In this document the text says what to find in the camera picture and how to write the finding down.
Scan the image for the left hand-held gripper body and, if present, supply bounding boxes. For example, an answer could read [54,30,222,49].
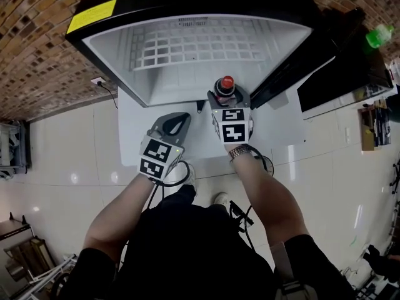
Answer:
[137,129,185,180]

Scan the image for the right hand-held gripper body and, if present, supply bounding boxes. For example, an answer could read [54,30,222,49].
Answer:
[211,106,254,145]

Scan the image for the dark cola bottle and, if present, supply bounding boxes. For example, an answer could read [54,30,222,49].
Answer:
[213,75,236,106]

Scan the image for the person's left forearm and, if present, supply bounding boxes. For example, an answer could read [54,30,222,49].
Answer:
[83,175,156,256]

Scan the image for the person's right forearm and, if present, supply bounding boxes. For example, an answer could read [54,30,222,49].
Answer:
[231,153,310,249]

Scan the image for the silver wristwatch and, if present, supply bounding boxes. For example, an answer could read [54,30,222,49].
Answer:
[228,145,253,164]

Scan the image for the black glass-door cooler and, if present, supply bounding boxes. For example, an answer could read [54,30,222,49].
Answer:
[296,42,395,121]

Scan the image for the person's body in black clothing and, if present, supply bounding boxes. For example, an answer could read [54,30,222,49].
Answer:
[65,184,357,300]

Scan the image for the open cardboard box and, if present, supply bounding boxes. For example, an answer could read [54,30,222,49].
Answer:
[359,98,393,152]

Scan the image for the grey rack with white parts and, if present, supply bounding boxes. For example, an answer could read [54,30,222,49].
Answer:
[0,120,32,179]

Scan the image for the green plastic bottle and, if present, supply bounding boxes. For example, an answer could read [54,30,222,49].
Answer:
[365,24,395,49]

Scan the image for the clear plastic container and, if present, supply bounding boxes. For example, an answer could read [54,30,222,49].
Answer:
[389,57,400,84]

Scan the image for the white metal frames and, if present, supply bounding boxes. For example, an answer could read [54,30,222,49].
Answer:
[0,253,78,300]

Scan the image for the black power cable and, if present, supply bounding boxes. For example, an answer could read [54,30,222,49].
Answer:
[98,82,119,111]

